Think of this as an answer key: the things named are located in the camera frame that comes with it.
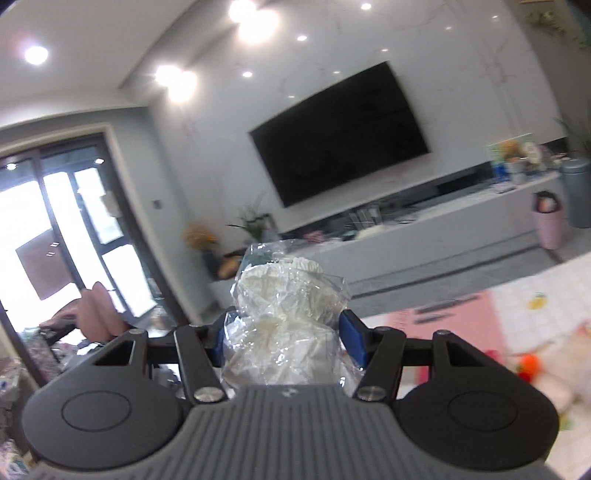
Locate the plastic bag of white tissue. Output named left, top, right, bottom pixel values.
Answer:
left=221, top=240, right=363, bottom=395

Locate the pink mat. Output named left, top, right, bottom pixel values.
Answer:
left=384, top=292, right=505, bottom=364

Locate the pink office chair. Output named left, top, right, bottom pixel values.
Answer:
left=39, top=282, right=132, bottom=343

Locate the green potted plant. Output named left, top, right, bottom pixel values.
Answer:
left=228, top=193, right=274, bottom=243

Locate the orange crochet fruit toy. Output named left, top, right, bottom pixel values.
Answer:
left=515, top=354, right=542, bottom=383

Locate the grey TV console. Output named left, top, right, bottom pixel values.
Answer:
left=291, top=173, right=564, bottom=295

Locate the lemon-print checkered tablecloth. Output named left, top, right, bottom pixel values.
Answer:
left=490, top=254, right=590, bottom=475

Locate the cream knitted cloth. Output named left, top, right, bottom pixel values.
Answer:
left=533, top=327, right=590, bottom=414

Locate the pink waste bin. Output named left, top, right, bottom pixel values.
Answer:
left=532, top=191, right=564, bottom=250

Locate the teddy bear display box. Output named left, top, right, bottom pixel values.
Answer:
left=486, top=133, right=536, bottom=185

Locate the grey-blue cylindrical bin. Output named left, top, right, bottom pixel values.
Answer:
left=560, top=157, right=591, bottom=229

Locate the black wall television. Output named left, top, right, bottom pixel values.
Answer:
left=249, top=62, right=430, bottom=208

